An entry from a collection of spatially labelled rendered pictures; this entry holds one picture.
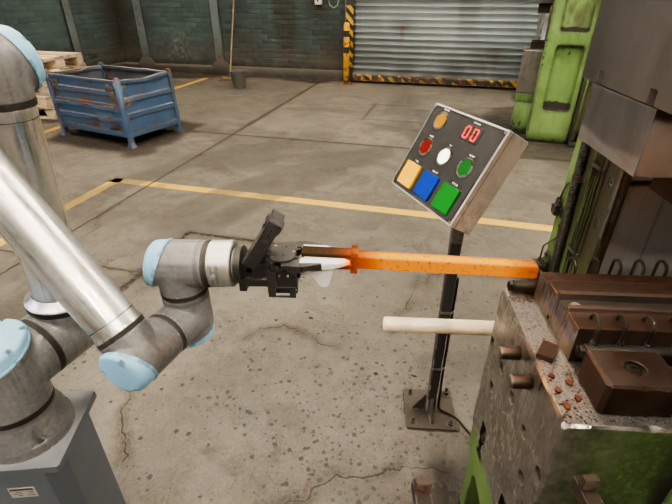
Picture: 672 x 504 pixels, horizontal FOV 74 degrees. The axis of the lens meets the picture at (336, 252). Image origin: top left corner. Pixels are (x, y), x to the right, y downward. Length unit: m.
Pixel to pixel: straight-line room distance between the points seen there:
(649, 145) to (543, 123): 4.94
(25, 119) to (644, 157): 1.03
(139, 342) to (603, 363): 0.77
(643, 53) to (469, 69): 7.93
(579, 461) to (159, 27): 10.19
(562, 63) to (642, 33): 4.82
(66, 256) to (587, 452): 0.90
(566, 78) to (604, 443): 5.01
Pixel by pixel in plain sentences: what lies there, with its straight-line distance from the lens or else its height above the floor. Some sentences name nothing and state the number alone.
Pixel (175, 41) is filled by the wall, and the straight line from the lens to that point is 10.35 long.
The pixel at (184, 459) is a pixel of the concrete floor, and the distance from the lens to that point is 1.91.
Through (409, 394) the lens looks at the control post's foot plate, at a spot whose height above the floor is 0.01.
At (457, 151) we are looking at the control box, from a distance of 1.32.
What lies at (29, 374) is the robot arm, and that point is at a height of 0.79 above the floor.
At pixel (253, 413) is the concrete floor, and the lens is 1.98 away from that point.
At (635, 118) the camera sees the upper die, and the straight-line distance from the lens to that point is 0.79.
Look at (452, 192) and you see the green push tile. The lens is 1.25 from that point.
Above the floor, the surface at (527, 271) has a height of 1.07.
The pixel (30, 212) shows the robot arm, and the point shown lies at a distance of 0.86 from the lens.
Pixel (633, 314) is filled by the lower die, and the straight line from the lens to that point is 0.99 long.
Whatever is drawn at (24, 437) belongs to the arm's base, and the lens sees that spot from 1.26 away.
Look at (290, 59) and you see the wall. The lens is 9.29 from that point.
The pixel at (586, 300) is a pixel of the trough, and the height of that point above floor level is 0.99.
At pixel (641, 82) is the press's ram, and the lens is 0.80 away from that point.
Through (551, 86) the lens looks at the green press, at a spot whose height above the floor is 0.59.
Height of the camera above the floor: 1.50
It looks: 30 degrees down
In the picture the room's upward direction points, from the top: straight up
